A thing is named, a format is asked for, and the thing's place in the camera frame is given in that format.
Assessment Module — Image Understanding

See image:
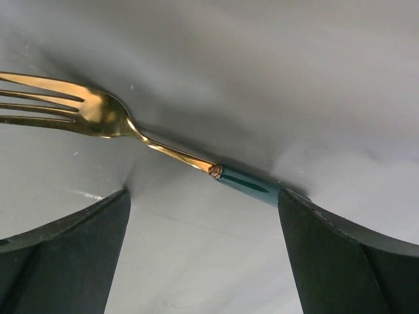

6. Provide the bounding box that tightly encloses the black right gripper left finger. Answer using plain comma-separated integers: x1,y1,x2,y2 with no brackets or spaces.
1,190,131,313

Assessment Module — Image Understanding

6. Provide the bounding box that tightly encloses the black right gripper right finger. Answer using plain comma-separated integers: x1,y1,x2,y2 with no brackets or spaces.
278,190,418,313

